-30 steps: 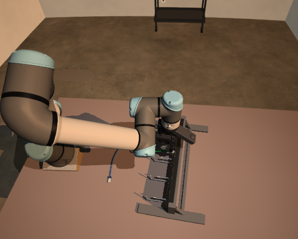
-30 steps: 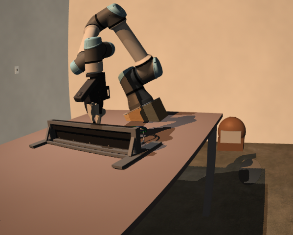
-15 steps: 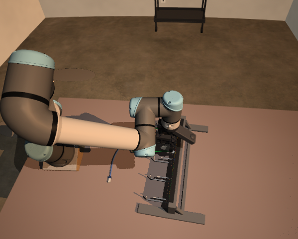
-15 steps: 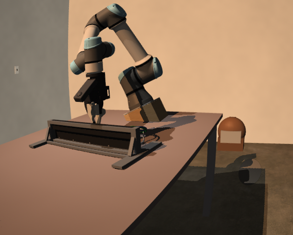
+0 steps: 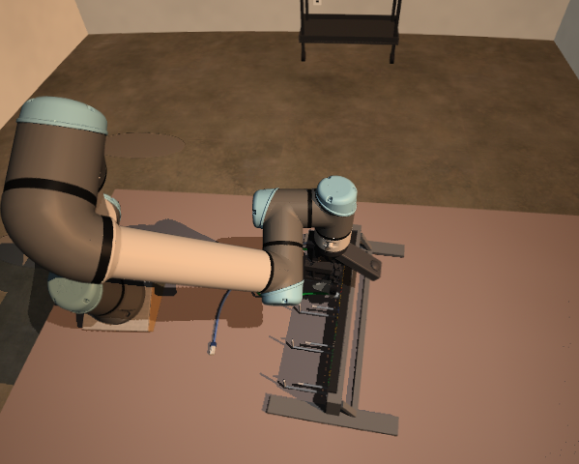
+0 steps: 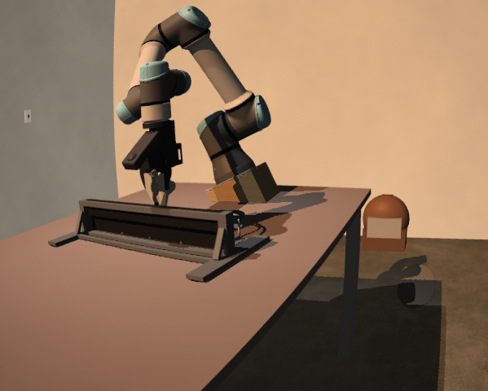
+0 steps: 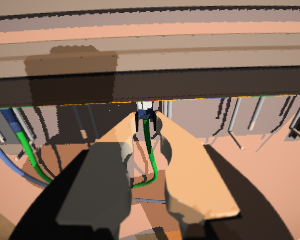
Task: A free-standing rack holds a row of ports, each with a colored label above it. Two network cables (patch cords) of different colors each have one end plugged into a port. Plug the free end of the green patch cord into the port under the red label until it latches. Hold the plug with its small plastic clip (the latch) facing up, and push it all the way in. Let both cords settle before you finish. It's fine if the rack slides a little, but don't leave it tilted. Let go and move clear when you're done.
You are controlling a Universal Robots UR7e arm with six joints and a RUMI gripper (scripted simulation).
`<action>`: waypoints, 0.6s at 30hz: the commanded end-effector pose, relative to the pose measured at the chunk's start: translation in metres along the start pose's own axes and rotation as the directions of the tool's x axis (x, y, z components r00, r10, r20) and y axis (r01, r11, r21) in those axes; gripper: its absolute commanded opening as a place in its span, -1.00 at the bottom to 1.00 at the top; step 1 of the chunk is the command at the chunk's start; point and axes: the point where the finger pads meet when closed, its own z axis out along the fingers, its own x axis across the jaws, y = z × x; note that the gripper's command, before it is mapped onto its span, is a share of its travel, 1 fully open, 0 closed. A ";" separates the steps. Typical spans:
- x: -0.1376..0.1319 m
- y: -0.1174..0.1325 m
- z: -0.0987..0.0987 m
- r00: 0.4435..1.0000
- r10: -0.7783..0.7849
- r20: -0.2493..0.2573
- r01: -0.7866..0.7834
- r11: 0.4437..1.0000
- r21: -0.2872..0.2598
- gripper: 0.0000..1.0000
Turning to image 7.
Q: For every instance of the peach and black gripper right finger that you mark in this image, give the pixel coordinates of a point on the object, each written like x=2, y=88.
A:
x=201, y=186

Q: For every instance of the green cable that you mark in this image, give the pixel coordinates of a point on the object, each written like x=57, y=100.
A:
x=17, y=128

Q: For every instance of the dark grey port rack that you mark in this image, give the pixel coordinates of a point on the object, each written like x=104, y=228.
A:
x=141, y=68

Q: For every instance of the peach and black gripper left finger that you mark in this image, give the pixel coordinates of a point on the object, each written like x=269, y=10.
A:
x=93, y=191

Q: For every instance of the blue network cable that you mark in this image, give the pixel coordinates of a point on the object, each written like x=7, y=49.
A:
x=16, y=169

